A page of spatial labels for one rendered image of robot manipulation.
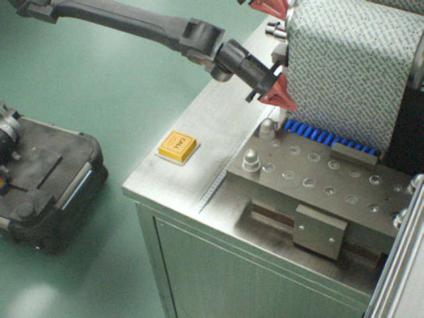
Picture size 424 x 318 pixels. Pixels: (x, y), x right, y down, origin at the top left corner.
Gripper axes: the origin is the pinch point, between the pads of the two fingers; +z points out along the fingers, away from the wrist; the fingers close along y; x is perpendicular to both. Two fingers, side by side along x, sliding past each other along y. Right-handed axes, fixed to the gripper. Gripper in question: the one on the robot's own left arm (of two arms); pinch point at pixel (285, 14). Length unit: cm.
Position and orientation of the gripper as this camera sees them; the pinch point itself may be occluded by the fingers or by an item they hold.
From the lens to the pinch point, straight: 113.4
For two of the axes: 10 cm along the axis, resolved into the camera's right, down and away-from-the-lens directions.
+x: 5.3, -3.0, -7.9
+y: -5.0, 6.4, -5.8
